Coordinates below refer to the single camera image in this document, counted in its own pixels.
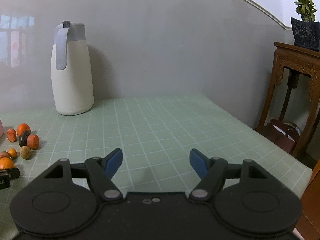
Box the front orange tangerine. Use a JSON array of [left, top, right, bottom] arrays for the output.
[[0, 157, 15, 170]]

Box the reddish brown fruit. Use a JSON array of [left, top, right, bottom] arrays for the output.
[[0, 151, 11, 159]]

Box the tiny orange kumquat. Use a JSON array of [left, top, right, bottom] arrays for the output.
[[7, 148, 17, 159]]

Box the small yellow-brown fruit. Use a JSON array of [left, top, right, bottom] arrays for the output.
[[20, 146, 31, 160]]

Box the small red-orange fruit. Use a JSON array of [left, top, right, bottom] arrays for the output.
[[6, 128, 17, 142]]

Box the red-orange persimmon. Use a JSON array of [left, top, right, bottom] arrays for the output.
[[27, 134, 40, 150]]

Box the colourful cardboard box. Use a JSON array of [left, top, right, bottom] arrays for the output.
[[0, 120, 4, 137]]

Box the round orange tangerine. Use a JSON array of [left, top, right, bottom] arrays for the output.
[[16, 123, 31, 137]]

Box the brown bag under table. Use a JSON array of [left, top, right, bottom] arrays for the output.
[[262, 119, 300, 155]]

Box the white thermos jug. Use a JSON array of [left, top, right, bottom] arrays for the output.
[[51, 21, 94, 116]]

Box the carved wooden side table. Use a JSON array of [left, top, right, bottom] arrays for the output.
[[255, 42, 319, 158]]

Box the dark blue plant pot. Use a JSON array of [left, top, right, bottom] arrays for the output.
[[291, 18, 319, 52]]

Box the green potted plant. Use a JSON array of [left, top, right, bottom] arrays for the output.
[[294, 0, 317, 22]]

